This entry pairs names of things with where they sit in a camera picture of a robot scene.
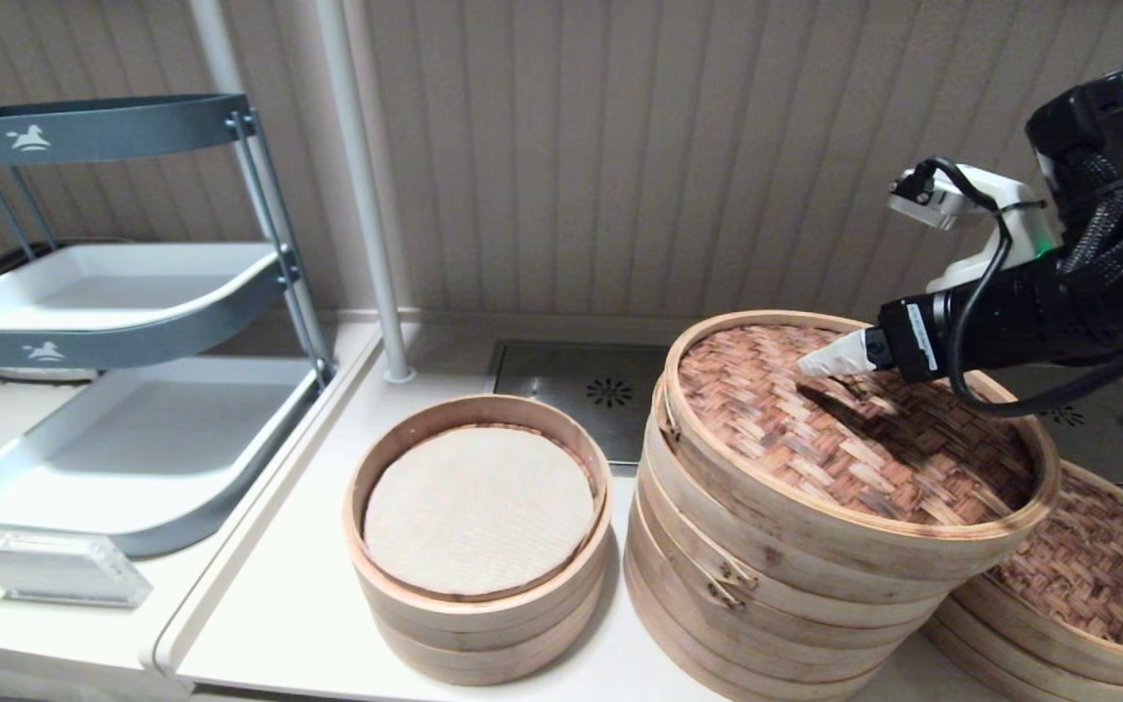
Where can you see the clear acrylic sign holder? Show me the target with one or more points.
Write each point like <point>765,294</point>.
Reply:
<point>53,568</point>

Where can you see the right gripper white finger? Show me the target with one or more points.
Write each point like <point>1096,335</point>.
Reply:
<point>844,358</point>

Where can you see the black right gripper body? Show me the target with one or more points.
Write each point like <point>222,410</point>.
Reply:
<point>990,327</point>

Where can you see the woven bamboo steamer lid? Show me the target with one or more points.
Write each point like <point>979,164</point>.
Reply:
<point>766,409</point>

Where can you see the grey metal rack frame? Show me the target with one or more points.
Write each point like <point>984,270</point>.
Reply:
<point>272,217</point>

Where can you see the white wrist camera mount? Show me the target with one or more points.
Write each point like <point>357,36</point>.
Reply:
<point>1020,210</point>

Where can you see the grey and white rack tray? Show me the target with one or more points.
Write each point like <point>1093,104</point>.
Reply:
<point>113,291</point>
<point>142,437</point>

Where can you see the large bamboo steamer basket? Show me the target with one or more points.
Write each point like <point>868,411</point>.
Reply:
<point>678,645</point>
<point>766,629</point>
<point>1000,665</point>
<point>1098,565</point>

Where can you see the stainless steel vented panel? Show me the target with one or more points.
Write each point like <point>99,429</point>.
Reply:
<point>561,388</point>

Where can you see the small bamboo steamer basket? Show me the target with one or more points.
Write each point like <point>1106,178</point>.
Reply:
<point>488,668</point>
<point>396,444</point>

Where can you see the dark grey curved rack shelf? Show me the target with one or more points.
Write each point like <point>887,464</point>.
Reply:
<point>113,129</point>

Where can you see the middle bamboo steamer stack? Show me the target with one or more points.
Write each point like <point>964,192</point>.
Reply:
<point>776,577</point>

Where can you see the round white steamer liner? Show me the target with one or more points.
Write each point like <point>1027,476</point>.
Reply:
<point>479,512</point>

